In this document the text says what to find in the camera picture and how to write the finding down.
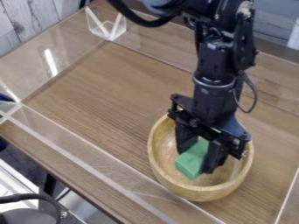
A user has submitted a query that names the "clear acrylic tray enclosure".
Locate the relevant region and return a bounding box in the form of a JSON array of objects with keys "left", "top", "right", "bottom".
[{"left": 0, "top": 13, "right": 299, "bottom": 224}]

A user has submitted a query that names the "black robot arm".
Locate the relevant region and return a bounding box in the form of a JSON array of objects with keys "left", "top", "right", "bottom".
[{"left": 106, "top": 0, "right": 257, "bottom": 174}]

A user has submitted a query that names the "light wooden bowl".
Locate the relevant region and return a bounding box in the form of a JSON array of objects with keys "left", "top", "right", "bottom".
[{"left": 146, "top": 115, "right": 254, "bottom": 202}]

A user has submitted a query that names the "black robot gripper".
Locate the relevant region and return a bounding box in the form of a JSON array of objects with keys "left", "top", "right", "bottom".
[{"left": 166, "top": 76, "right": 250, "bottom": 174}]

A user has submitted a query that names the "green rectangular block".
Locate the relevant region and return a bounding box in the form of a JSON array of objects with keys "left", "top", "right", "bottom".
[{"left": 173, "top": 134, "right": 210, "bottom": 180}]

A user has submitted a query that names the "black metal bracket with screw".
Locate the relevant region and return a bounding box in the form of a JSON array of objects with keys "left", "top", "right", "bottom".
[{"left": 37, "top": 189, "right": 88, "bottom": 224}]

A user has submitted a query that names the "black cable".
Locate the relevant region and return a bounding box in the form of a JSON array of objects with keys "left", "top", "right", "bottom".
[{"left": 0, "top": 192, "right": 62, "bottom": 224}]

